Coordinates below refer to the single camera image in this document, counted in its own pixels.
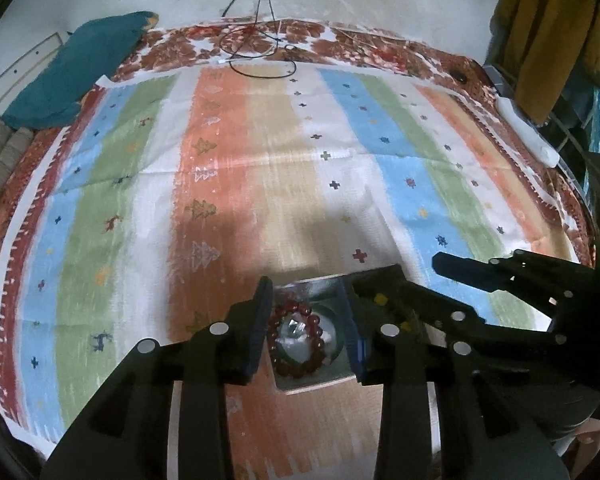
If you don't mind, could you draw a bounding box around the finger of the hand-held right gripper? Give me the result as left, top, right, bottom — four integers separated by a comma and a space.
432, 250, 600, 331
354, 265, 556, 352

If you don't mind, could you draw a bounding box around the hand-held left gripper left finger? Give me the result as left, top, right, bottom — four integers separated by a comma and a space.
40, 276, 274, 480

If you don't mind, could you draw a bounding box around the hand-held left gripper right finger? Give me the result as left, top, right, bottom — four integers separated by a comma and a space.
347, 282, 571, 480

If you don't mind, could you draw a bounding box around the dark red bead bracelet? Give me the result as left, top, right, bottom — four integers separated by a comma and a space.
266, 300, 331, 378

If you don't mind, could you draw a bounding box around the clear jewelry box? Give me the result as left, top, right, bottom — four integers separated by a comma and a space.
271, 274, 363, 393

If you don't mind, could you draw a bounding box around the white remote-like object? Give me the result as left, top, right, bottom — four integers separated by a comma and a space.
495, 96, 561, 168

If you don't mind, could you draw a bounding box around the metal rack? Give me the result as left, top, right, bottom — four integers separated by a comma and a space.
482, 62, 600, 206

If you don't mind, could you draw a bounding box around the striped pastel cloth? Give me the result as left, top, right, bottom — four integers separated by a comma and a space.
0, 66, 595, 480

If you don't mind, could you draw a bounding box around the mustard yellow garment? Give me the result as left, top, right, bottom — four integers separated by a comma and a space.
495, 0, 600, 126

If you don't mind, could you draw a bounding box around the red floral bedsheet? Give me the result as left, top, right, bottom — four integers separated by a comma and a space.
0, 17, 600, 411

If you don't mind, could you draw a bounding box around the grey striped mattress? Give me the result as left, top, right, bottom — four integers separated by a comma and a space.
0, 115, 36, 221

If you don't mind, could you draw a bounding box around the teal cloth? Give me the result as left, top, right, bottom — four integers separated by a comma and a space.
2, 10, 160, 131

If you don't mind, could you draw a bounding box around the white panel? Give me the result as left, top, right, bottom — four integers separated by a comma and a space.
0, 32, 68, 121

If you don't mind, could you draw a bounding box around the black cable loop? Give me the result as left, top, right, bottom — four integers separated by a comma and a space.
227, 35, 298, 80

